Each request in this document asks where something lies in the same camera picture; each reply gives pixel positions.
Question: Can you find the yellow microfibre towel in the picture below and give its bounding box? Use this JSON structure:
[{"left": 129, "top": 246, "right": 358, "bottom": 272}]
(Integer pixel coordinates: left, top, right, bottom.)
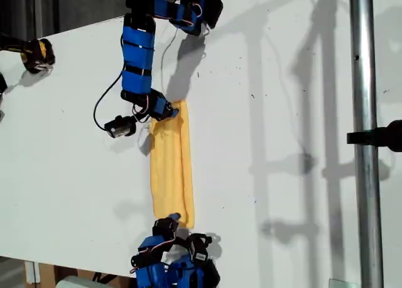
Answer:
[{"left": 146, "top": 99, "right": 196, "bottom": 230}]

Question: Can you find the white plastic container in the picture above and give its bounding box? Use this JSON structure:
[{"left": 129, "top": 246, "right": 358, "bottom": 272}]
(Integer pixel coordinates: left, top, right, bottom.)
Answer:
[{"left": 56, "top": 275, "right": 95, "bottom": 288}]

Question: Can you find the brown cardboard box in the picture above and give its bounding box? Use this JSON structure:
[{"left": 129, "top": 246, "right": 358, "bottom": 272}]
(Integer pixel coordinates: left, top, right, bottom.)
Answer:
[{"left": 23, "top": 261, "right": 136, "bottom": 288}]

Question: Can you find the yellow black power drill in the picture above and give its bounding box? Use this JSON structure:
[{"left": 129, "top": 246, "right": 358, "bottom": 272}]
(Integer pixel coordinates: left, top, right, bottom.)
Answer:
[{"left": 0, "top": 33, "right": 57, "bottom": 75}]

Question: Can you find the black clamp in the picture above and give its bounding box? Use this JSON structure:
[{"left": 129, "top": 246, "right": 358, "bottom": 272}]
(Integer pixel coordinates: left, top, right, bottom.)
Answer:
[{"left": 346, "top": 119, "right": 402, "bottom": 153}]

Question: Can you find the black camera box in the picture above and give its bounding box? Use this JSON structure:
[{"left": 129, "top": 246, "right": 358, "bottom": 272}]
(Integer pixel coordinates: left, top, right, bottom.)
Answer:
[
  {"left": 187, "top": 233, "right": 210, "bottom": 267},
  {"left": 103, "top": 115, "right": 137, "bottom": 140}
]

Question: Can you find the black camera cable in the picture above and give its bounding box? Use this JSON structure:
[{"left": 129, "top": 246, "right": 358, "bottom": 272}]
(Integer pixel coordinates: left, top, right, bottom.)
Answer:
[{"left": 92, "top": 70, "right": 126, "bottom": 132}]

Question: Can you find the steel post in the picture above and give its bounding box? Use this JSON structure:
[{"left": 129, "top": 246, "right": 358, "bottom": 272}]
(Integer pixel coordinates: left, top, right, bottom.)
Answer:
[{"left": 348, "top": 0, "right": 386, "bottom": 288}]

